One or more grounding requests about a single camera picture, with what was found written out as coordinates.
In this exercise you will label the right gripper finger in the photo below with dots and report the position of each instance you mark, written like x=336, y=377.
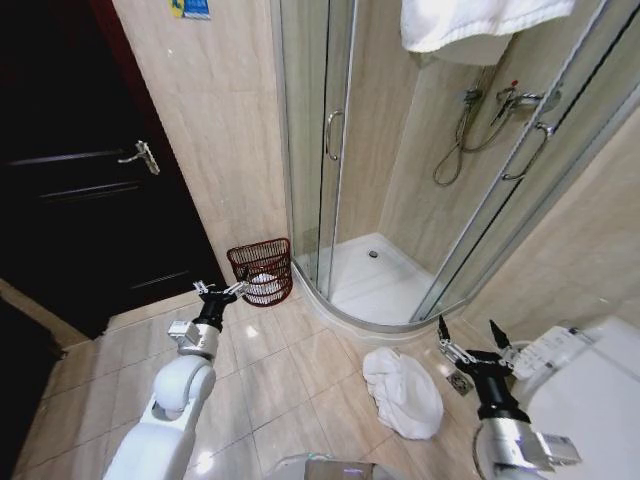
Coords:
x=443, y=334
x=502, y=340

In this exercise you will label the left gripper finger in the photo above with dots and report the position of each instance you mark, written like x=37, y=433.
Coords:
x=202, y=287
x=236, y=289

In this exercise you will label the red wicker hamper basket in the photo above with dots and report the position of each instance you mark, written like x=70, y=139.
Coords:
x=260, y=255

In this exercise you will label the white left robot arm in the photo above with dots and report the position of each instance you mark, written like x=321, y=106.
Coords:
x=167, y=400

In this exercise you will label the white towel inside hamper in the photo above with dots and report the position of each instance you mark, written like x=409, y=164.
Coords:
x=264, y=287

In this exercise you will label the crumpled white used towel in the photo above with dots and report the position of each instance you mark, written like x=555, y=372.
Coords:
x=405, y=395

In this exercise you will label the hanging white towel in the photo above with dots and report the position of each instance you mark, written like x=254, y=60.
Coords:
x=465, y=20

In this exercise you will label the metal floor drain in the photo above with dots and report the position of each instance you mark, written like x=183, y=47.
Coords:
x=460, y=382

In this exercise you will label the toilet seat control panel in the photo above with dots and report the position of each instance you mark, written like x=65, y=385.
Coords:
x=550, y=352

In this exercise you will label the white shower tray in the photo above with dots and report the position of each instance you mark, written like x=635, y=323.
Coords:
x=370, y=290

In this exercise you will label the white toilet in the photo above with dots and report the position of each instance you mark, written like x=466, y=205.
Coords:
x=590, y=400

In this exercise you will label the glass shower door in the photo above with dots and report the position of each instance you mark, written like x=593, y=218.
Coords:
x=545, y=175
x=312, y=150

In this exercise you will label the dark wooden door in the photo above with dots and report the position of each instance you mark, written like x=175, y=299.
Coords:
x=75, y=175

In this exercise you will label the dark cabinet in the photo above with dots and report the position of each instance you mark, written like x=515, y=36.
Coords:
x=25, y=380

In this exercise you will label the chrome shower mixer tap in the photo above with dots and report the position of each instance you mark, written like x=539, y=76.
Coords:
x=522, y=97

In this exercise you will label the white water heater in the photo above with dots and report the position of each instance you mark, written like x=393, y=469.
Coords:
x=475, y=50

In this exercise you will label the blue wall sticker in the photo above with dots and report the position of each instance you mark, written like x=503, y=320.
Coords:
x=192, y=7

